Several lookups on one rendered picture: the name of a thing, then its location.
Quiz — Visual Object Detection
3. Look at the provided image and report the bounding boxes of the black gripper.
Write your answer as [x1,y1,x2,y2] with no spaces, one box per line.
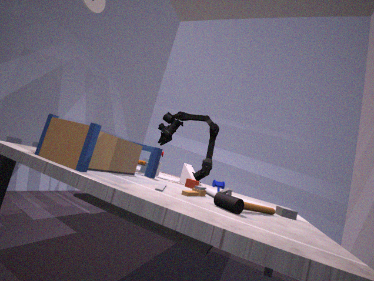
[158,125,176,146]

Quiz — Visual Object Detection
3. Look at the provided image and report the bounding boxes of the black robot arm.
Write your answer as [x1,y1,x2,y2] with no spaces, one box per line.
[163,111,219,182]

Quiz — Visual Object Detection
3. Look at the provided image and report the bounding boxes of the black mallet with wooden handle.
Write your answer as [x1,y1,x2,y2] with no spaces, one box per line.
[214,192,275,215]

